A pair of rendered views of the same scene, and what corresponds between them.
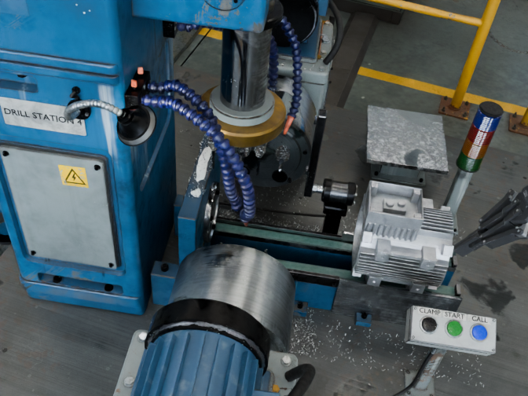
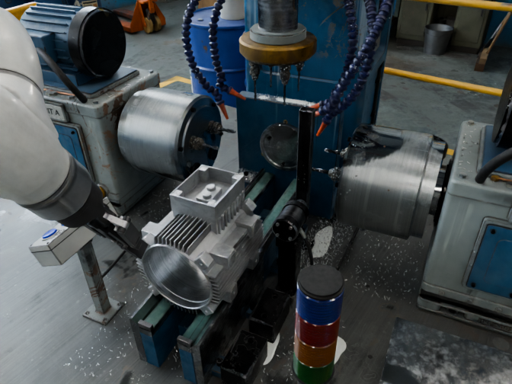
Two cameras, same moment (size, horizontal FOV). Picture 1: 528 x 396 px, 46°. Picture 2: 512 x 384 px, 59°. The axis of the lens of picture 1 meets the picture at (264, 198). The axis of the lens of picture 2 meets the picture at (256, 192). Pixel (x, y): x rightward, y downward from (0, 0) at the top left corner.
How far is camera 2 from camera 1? 1.71 m
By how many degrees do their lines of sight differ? 80
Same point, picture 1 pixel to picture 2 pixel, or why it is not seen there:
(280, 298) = (152, 123)
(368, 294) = not seen: hidden behind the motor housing
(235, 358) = (65, 20)
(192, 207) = (248, 94)
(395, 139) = (452, 372)
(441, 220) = (177, 232)
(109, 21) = not seen: outside the picture
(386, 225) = (190, 188)
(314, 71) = (455, 171)
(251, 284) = (160, 100)
